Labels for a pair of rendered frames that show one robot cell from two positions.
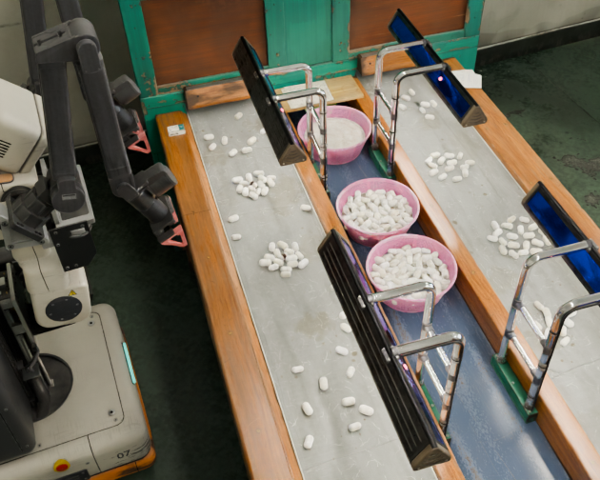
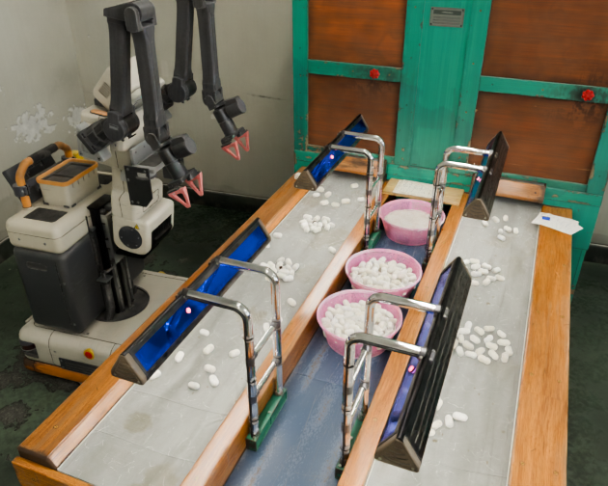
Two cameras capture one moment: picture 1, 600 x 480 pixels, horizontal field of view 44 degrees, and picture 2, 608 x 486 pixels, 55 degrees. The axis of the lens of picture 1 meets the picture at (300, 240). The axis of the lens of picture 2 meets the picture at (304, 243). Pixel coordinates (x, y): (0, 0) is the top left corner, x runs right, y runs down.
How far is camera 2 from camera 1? 1.17 m
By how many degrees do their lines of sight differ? 32
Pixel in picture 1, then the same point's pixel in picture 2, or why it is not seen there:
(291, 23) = (420, 126)
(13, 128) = not seen: hidden behind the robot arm
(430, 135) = (488, 249)
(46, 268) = (124, 198)
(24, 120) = not seen: hidden behind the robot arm
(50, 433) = (99, 331)
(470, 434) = (282, 455)
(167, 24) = (323, 97)
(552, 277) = (478, 386)
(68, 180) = (113, 113)
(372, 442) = (194, 403)
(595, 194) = not seen: outside the picture
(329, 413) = (190, 368)
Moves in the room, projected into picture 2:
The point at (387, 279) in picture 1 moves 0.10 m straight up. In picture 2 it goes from (335, 316) to (336, 290)
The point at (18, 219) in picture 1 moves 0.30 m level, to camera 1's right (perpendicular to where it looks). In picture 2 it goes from (86, 133) to (146, 153)
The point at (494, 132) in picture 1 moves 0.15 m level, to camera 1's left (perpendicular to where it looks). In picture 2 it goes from (545, 266) to (504, 253)
